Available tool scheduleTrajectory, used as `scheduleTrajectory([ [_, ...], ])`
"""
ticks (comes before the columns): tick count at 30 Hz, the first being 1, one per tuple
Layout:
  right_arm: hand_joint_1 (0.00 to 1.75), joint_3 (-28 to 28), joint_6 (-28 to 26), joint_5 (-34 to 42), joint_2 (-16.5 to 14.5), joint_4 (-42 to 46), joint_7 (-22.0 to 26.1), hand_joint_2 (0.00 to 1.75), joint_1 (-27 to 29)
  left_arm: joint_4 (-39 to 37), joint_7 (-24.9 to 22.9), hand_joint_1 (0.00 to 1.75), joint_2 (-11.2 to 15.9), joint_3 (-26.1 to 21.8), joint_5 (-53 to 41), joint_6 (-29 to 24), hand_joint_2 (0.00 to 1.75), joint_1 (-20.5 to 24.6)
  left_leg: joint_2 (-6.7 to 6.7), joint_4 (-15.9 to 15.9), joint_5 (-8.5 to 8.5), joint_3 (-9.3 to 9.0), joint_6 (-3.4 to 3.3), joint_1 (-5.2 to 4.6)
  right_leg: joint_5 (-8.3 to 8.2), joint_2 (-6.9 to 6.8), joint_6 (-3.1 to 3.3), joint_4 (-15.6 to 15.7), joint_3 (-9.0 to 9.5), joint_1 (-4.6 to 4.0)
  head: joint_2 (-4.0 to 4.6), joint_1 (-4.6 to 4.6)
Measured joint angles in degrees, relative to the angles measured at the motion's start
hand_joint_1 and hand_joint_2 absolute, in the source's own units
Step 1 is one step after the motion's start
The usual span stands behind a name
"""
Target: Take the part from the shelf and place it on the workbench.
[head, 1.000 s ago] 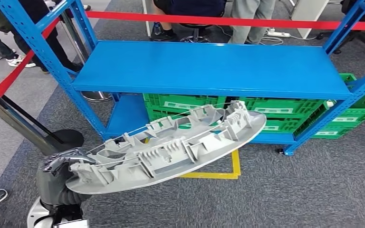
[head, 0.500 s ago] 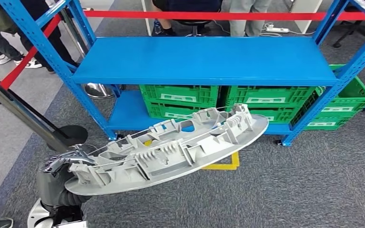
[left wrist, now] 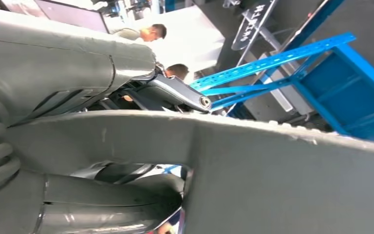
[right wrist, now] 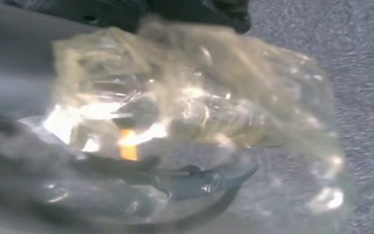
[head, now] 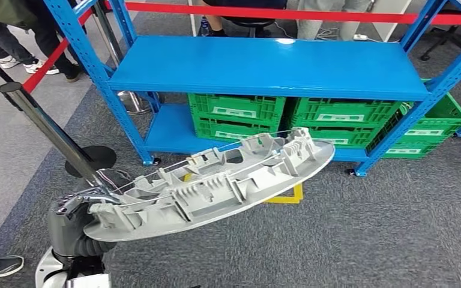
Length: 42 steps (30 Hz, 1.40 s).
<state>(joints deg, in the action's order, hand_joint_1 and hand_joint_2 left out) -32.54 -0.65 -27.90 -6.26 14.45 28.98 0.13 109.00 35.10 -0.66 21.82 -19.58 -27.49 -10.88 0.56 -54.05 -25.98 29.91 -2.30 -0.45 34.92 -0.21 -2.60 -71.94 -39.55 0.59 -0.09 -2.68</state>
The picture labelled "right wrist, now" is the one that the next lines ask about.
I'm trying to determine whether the black robot body part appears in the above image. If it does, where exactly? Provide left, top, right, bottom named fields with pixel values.
left=4, top=0, right=252, bottom=35

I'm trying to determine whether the yellow floor tape corner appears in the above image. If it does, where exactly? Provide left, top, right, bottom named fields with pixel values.
left=119, top=129, right=139, bottom=161

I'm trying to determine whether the clear plastic film wrap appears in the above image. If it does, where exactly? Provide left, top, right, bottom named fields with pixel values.
left=0, top=16, right=352, bottom=234

